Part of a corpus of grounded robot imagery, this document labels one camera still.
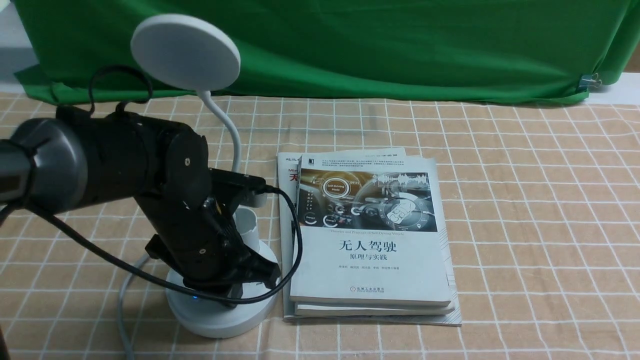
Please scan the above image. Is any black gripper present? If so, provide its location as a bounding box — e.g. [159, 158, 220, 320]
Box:
[144, 197, 282, 308]

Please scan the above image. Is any white desk lamp with socket base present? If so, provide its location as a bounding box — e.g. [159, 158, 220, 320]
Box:
[130, 14, 275, 338]

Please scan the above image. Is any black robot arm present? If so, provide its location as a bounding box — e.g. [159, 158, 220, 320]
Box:
[1, 105, 284, 306]

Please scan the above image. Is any middle book in stack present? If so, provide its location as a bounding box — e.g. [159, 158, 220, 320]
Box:
[294, 301, 458, 317]

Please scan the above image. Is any bottom magazine in stack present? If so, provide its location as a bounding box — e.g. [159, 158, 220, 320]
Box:
[277, 147, 462, 327]

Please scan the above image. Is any top self-driving book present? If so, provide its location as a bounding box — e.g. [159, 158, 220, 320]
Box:
[290, 153, 453, 307]

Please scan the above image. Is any green backdrop cloth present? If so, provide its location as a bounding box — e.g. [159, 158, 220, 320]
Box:
[14, 0, 639, 105]

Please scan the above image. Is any checkered tan tablecloth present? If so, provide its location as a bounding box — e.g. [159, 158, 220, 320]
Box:
[0, 96, 640, 360]

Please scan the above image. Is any blue binder clip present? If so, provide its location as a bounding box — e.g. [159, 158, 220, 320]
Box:
[576, 73, 602, 92]

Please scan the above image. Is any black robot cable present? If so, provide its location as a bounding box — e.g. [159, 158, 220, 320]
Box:
[0, 65, 304, 306]

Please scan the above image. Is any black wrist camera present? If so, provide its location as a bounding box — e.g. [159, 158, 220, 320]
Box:
[208, 168, 268, 215]

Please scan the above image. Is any white lamp power cable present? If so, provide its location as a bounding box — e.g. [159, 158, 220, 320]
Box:
[117, 254, 151, 360]

